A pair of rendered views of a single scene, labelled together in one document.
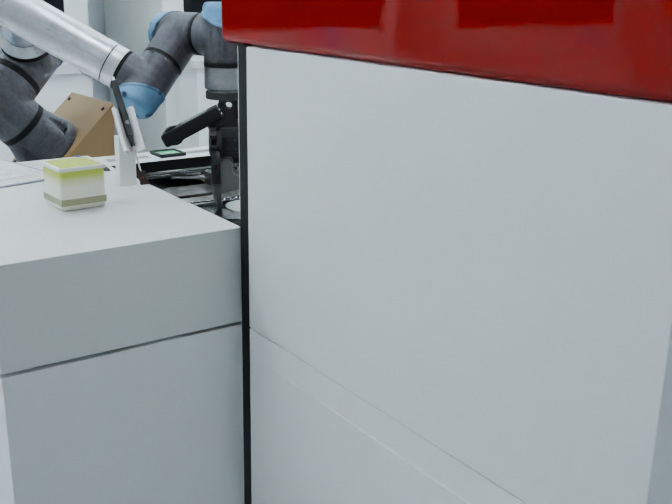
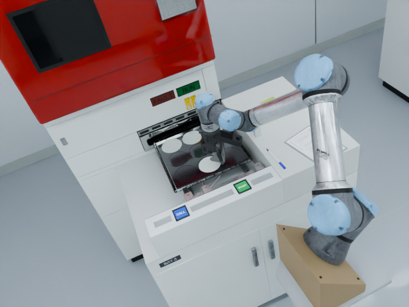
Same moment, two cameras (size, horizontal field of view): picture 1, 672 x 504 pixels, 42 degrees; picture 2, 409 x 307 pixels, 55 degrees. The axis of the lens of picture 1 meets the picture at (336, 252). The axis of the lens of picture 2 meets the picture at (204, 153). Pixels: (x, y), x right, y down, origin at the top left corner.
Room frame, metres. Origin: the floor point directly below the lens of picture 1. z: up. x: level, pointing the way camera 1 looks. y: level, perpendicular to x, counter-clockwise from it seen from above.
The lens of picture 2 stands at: (2.75, 0.67, 2.10)
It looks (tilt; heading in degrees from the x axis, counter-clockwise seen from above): 42 degrees down; 205
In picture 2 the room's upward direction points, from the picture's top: 15 degrees counter-clockwise
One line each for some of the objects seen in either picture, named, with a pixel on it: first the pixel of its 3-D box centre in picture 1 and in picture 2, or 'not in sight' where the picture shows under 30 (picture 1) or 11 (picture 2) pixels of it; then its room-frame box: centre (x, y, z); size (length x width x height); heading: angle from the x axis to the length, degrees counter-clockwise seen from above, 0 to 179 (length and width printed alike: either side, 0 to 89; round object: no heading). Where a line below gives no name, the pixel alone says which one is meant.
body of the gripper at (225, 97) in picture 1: (230, 124); (212, 138); (1.61, 0.20, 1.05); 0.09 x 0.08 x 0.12; 95
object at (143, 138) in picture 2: not in sight; (182, 128); (1.36, -0.05, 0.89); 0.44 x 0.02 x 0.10; 125
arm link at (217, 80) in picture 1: (225, 79); (210, 123); (1.61, 0.20, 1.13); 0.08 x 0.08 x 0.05
